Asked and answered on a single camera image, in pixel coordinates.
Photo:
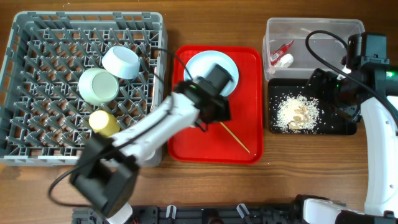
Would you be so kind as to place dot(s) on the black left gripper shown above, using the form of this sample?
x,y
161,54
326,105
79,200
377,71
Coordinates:
x,y
219,107

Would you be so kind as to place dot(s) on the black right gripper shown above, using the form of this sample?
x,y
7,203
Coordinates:
x,y
327,79

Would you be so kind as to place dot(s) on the wooden chopstick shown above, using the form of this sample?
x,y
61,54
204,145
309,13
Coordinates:
x,y
235,137

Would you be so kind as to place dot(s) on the large light blue plate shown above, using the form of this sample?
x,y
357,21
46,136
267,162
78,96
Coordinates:
x,y
200,64

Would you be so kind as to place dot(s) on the rice and food scraps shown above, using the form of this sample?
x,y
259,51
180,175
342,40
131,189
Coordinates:
x,y
294,114

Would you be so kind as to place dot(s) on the white paper napkin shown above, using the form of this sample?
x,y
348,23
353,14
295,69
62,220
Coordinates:
x,y
285,61

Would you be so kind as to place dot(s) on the red snack wrapper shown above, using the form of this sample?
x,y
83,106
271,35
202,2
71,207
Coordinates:
x,y
280,52

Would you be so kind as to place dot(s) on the small light blue bowl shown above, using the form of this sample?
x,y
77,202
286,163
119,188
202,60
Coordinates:
x,y
121,62

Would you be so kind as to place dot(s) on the yellow plastic cup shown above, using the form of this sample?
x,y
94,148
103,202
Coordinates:
x,y
103,123

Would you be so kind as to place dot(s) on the green saucer bowl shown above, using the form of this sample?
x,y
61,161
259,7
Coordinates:
x,y
97,86

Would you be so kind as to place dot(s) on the white plastic fork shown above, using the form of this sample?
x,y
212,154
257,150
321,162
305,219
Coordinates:
x,y
154,91

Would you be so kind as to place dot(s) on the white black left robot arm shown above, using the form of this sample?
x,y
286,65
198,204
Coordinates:
x,y
107,171

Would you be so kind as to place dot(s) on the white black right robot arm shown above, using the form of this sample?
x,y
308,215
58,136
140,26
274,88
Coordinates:
x,y
381,132

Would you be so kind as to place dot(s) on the black waste tray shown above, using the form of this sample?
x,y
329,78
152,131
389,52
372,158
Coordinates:
x,y
329,123

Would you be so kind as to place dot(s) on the grey dishwasher rack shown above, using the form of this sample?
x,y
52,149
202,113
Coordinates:
x,y
44,120

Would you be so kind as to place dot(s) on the red plastic serving tray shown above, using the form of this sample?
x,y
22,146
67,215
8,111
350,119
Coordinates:
x,y
246,105

